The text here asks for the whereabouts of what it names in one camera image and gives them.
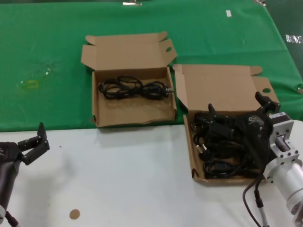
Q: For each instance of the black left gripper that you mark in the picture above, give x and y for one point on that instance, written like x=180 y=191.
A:
x=9 y=165

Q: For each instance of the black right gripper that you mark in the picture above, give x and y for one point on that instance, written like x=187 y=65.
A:
x=256 y=134

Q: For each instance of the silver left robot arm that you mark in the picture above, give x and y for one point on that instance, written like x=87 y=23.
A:
x=2 y=211

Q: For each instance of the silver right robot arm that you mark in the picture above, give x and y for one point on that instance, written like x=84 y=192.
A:
x=288 y=175

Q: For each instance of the cardboard box with open lid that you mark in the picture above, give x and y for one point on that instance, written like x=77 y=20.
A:
x=132 y=111
x=217 y=89

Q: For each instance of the metal cloth clip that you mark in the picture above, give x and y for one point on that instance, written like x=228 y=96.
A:
x=300 y=90
x=260 y=2
x=132 y=2

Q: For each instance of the clear film scrap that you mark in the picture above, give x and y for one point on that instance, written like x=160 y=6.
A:
x=47 y=71

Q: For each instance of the round brown sticker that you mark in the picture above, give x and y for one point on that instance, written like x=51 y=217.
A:
x=74 y=214

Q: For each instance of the crumpled silver foil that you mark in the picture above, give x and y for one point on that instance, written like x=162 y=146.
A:
x=293 y=39

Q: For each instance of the white tape strip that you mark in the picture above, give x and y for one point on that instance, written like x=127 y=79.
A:
x=228 y=13

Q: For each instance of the green table cloth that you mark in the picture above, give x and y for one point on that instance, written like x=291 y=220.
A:
x=47 y=35

